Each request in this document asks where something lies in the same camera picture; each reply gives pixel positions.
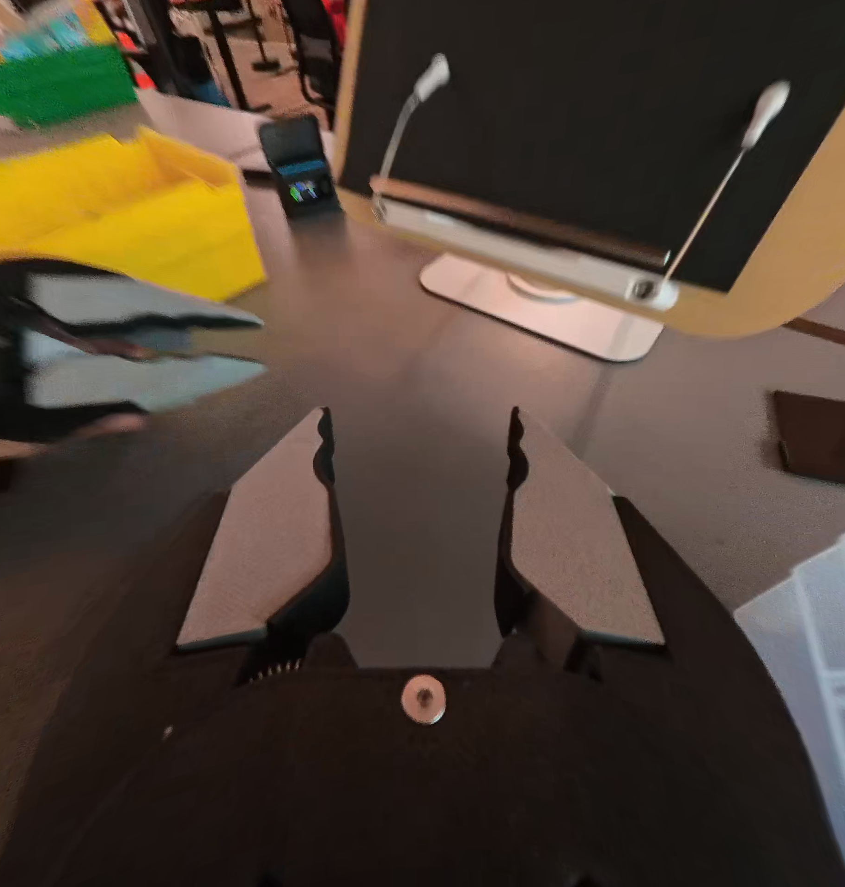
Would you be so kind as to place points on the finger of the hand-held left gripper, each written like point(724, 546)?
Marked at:
point(131, 305)
point(131, 381)

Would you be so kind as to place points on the green box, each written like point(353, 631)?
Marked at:
point(55, 86)

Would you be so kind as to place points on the black office chair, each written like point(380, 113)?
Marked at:
point(318, 48)

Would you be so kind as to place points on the brown wooden stick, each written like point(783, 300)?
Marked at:
point(831, 336)

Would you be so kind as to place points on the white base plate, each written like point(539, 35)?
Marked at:
point(568, 326)

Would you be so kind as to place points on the black board with wooden frame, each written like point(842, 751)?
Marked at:
point(568, 104)

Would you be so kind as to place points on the clear plastic box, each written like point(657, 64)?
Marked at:
point(810, 623)

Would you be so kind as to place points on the small black display device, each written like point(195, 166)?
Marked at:
point(294, 149)

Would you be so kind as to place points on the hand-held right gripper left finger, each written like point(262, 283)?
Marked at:
point(270, 547)

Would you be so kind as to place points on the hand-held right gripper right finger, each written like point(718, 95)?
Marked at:
point(575, 554)

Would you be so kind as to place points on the yellow plastic bin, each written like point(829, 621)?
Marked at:
point(152, 229)

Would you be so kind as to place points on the colourful printed box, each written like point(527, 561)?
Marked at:
point(48, 34)

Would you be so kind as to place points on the person's left hand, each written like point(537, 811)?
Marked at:
point(20, 452)

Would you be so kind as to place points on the black rectangular mat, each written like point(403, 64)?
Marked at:
point(824, 436)

